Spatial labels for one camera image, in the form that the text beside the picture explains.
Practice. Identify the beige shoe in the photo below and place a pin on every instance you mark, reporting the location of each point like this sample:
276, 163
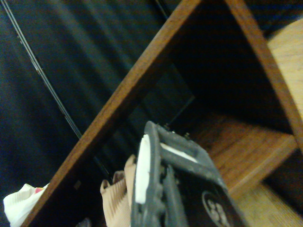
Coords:
118, 196

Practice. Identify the white shoe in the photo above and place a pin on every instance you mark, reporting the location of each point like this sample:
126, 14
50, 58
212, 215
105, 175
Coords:
19, 205

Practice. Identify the black curtain stand pole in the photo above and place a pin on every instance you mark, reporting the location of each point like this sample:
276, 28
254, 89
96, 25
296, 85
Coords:
52, 93

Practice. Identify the brown shoe rack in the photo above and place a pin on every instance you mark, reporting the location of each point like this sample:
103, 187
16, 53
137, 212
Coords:
135, 85

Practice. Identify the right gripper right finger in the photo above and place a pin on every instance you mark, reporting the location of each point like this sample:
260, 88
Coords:
174, 203

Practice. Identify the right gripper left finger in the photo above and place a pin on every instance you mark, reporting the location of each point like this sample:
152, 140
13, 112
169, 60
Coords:
154, 146

